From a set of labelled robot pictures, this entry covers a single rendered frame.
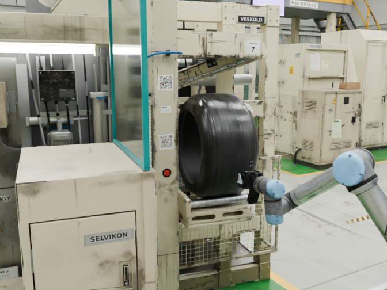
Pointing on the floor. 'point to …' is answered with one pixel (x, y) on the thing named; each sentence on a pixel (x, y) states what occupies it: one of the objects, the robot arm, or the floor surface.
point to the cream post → (168, 282)
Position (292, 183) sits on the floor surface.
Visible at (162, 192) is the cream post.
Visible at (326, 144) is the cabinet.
